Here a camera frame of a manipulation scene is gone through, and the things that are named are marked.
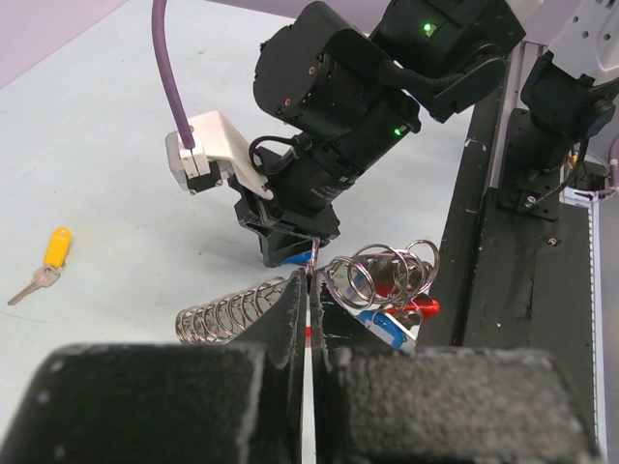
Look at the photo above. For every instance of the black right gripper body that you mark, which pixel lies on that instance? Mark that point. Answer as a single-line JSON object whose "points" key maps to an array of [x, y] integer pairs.
{"points": [[289, 184]]}

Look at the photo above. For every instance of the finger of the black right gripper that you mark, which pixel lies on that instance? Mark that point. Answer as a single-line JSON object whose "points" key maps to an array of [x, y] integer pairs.
{"points": [[276, 246]]}

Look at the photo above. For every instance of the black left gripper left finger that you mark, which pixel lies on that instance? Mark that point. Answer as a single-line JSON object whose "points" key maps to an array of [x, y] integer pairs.
{"points": [[237, 402]]}

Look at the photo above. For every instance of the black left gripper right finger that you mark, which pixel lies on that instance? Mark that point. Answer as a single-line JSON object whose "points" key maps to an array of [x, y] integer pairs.
{"points": [[376, 404]]}

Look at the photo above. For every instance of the red handled key organizer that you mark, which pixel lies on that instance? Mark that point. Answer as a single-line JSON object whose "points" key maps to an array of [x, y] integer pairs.
{"points": [[384, 288]]}

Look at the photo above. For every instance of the yellow tagged key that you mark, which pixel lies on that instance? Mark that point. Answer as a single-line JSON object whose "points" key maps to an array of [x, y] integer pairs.
{"points": [[53, 263]]}

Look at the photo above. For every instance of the blue tagged key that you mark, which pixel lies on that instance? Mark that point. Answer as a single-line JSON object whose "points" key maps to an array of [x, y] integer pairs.
{"points": [[307, 259]]}

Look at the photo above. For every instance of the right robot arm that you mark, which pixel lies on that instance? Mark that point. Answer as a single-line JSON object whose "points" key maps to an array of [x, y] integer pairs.
{"points": [[353, 97]]}

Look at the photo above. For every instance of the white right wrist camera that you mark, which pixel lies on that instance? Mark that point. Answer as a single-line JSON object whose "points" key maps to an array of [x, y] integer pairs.
{"points": [[220, 153]]}

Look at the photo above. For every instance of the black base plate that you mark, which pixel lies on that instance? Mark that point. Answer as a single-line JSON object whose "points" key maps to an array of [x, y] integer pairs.
{"points": [[515, 271]]}

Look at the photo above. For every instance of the grey slotted cable duct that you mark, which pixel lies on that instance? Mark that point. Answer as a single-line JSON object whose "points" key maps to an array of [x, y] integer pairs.
{"points": [[591, 202]]}

